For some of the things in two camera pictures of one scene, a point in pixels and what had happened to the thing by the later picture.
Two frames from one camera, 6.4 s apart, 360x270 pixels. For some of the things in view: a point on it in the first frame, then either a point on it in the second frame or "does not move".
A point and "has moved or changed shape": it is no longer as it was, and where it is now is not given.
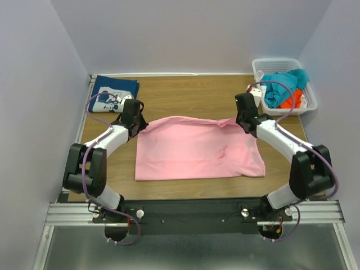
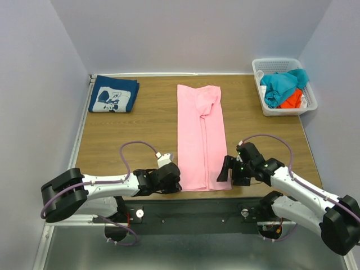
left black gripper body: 139,125 to 171,180
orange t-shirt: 288,103 does not move
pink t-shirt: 185,147 has moved or changed shape
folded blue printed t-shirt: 120,87 does not move
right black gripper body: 242,122 to 234,169
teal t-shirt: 276,93 does not move
